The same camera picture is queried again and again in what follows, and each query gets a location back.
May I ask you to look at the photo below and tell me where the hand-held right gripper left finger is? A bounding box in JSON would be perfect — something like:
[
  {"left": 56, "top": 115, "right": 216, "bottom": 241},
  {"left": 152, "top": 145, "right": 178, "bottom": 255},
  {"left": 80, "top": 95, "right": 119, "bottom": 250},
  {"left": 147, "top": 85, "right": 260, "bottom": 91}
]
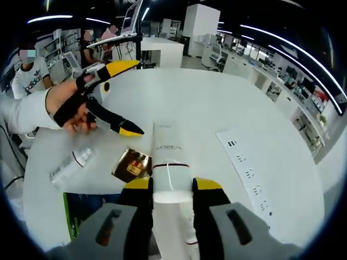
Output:
[{"left": 44, "top": 177, "right": 154, "bottom": 260}]

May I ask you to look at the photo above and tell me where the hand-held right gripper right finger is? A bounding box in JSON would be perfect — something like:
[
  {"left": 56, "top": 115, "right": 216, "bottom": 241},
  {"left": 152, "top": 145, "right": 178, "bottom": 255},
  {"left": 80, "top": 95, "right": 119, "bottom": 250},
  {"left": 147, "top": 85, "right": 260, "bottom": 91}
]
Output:
[{"left": 191, "top": 177, "right": 299, "bottom": 260}]

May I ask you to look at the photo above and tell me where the white skincare bottle red square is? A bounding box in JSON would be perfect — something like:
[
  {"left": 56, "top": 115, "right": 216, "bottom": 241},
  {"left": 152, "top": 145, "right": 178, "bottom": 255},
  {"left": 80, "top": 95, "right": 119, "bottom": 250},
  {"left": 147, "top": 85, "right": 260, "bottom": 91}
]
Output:
[
  {"left": 49, "top": 148, "right": 96, "bottom": 188},
  {"left": 183, "top": 208, "right": 199, "bottom": 246}
]

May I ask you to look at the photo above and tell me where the gold skincare sachet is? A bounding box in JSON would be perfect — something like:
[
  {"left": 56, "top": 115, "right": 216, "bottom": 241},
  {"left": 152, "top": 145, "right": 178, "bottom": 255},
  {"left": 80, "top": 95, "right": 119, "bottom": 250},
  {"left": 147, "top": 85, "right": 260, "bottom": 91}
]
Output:
[{"left": 110, "top": 147, "right": 153, "bottom": 183}]

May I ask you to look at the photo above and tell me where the green black skincare mask packet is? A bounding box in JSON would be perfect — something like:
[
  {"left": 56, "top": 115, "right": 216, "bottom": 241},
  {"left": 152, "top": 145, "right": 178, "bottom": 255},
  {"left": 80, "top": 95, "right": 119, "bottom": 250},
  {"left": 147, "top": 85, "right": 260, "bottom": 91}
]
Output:
[{"left": 62, "top": 191, "right": 128, "bottom": 242}]

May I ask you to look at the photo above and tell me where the white skincare tube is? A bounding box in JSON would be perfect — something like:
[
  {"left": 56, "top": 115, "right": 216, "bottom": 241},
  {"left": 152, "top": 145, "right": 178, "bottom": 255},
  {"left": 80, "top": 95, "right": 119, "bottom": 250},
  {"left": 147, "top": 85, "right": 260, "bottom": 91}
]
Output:
[{"left": 150, "top": 121, "right": 194, "bottom": 203}]

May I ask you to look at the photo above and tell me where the black laptop stand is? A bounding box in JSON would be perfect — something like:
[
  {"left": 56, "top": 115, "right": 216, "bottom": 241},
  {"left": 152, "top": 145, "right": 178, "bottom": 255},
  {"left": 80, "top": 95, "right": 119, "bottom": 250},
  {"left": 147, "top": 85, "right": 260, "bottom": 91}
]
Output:
[{"left": 86, "top": 34, "right": 144, "bottom": 71}]

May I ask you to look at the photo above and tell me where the open laptop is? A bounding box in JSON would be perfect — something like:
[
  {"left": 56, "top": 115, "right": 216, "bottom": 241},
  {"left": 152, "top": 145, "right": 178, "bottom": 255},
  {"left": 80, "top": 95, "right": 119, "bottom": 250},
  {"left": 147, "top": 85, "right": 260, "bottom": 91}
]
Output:
[{"left": 119, "top": 0, "right": 144, "bottom": 38}]

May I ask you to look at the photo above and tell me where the white recessed power strip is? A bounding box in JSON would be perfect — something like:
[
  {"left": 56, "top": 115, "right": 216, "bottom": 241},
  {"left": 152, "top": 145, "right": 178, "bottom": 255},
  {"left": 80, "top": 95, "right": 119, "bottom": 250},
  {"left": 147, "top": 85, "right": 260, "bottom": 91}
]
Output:
[{"left": 215, "top": 128, "right": 275, "bottom": 220}]

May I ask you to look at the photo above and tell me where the white office chair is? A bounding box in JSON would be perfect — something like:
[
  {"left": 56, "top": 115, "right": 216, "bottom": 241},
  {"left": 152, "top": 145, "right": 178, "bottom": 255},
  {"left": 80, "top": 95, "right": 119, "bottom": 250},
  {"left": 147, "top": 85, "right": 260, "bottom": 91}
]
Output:
[{"left": 202, "top": 43, "right": 228, "bottom": 72}]

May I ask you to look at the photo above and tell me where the white office counter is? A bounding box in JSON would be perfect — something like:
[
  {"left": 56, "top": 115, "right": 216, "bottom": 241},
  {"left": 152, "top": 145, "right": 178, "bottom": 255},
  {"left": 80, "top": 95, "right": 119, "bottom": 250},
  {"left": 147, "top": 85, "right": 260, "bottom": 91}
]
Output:
[{"left": 222, "top": 51, "right": 327, "bottom": 165}]

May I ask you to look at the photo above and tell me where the thin ceiling light strip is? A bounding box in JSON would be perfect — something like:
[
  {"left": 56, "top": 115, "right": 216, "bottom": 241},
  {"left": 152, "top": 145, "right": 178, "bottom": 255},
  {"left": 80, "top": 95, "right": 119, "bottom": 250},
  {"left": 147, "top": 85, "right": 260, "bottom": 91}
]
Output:
[{"left": 240, "top": 24, "right": 337, "bottom": 90}]

